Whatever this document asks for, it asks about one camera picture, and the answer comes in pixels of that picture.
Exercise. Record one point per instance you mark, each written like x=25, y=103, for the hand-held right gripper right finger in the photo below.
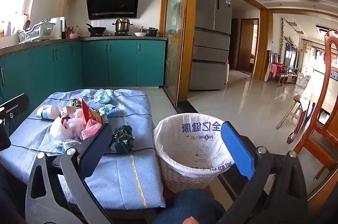
x=237, y=150

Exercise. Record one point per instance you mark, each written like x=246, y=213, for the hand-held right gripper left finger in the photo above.
x=95, y=142

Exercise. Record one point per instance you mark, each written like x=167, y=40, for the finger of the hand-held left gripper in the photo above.
x=15, y=105

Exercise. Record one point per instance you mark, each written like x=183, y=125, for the pink plastic bag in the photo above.
x=88, y=130

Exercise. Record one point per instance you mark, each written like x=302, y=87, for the red snack packet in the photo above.
x=91, y=114

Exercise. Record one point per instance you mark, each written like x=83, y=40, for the dark green wrapper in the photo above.
x=122, y=138

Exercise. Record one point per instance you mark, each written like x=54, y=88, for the white printed wrapper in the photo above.
x=66, y=145

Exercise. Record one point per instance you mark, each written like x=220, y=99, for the white paper cup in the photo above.
x=47, y=111

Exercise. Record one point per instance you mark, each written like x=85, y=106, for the blue cloth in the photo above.
x=108, y=109

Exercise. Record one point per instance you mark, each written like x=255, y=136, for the orange carton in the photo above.
x=72, y=109

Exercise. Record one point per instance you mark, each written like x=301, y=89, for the white plastic bag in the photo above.
x=56, y=127

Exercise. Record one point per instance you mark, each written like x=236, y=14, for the light blue tissue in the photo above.
x=101, y=97

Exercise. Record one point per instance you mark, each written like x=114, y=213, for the white plastic wastebasket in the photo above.
x=182, y=176

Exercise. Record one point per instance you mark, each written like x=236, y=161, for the person's right hand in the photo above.
x=190, y=220

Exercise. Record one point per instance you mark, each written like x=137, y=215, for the blue striped tablecloth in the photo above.
x=126, y=179

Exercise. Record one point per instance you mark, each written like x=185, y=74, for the wooden stool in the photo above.
x=291, y=110

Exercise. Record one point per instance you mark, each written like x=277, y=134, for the person's leg in jeans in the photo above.
x=190, y=202

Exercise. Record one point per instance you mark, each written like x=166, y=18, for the white dish rack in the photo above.
x=37, y=32

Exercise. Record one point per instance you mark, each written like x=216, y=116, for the pink bottle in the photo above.
x=8, y=28

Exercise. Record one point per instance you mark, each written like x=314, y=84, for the teal base kitchen cabinets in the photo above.
x=121, y=62

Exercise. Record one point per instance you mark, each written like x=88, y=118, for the carved wooden chair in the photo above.
x=320, y=142

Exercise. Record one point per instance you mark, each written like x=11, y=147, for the white kettle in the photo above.
x=56, y=27

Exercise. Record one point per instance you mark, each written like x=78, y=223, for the chairs with pink clothes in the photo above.
x=277, y=70

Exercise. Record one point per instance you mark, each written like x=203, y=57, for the pink bowl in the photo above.
x=74, y=35

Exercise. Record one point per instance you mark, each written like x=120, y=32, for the dining table with cream cloth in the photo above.
x=313, y=89

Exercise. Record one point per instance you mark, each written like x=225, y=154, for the silver refrigerator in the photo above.
x=208, y=54

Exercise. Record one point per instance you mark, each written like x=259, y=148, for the brown wooden door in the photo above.
x=244, y=46

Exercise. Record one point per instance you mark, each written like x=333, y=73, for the gas stove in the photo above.
x=111, y=34

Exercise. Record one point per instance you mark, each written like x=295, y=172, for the television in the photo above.
x=292, y=54

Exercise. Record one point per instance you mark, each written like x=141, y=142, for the black wok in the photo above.
x=96, y=29

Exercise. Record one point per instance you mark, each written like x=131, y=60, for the white bowl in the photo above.
x=140, y=34

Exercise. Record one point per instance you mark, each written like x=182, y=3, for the green garland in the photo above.
x=281, y=39

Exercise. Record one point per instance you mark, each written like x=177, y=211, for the steel cooking pot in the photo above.
x=122, y=25

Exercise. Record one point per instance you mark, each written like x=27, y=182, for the black casserole pot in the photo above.
x=152, y=32

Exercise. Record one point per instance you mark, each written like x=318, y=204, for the wood framed glass sliding door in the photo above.
x=174, y=41

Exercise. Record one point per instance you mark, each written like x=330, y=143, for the black range hood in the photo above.
x=112, y=2

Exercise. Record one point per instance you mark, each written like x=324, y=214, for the ceiling air vent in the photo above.
x=323, y=29

